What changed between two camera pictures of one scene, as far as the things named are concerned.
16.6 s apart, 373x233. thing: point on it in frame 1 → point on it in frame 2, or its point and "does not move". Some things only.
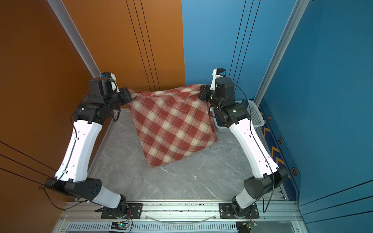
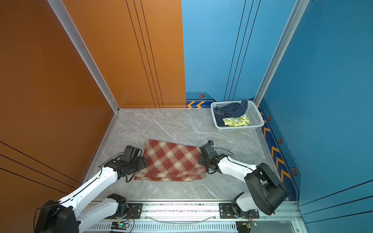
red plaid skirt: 171,121 → 169,161
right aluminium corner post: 298,10 does not move
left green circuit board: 119,225 does not move
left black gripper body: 123,96 → 140,164
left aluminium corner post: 71,31 does not move
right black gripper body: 205,96 → 203,161
